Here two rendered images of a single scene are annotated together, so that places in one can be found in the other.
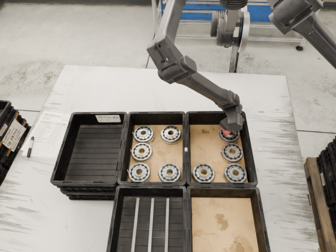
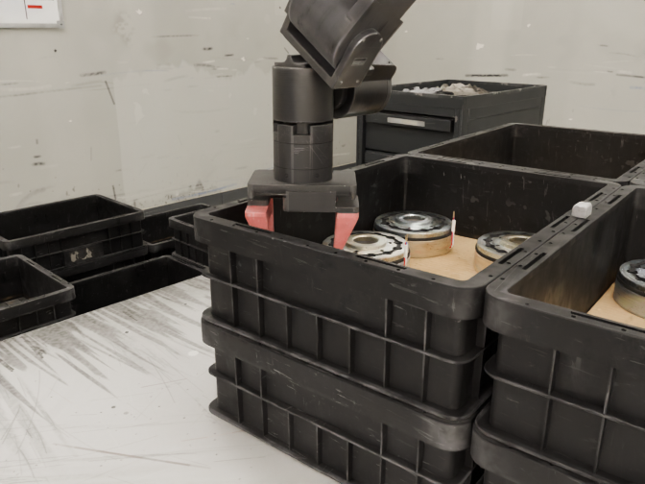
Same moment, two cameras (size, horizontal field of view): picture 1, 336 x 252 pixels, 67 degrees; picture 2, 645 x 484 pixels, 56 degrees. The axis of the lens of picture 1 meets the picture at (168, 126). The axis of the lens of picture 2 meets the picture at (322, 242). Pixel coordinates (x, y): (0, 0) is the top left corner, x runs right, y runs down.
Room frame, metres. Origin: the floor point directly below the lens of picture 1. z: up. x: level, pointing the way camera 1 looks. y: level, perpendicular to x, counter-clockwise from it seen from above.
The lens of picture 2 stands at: (1.18, 0.02, 1.10)
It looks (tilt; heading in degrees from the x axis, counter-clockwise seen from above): 19 degrees down; 212
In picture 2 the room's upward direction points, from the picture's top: straight up
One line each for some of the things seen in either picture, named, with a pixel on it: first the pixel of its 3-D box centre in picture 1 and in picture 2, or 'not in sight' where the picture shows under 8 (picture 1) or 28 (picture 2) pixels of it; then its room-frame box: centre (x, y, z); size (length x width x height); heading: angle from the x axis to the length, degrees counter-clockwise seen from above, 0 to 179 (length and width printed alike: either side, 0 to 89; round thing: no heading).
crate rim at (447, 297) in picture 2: (218, 145); (424, 207); (0.59, -0.23, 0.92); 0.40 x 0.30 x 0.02; 174
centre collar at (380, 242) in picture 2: (232, 151); (365, 242); (0.58, -0.30, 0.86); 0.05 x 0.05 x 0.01
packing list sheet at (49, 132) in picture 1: (47, 132); not in sight; (0.91, 0.73, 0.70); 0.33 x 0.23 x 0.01; 169
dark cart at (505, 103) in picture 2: not in sight; (446, 202); (-1.08, -0.83, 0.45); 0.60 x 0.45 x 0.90; 169
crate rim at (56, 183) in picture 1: (92, 145); not in sight; (0.65, 0.37, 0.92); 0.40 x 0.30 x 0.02; 174
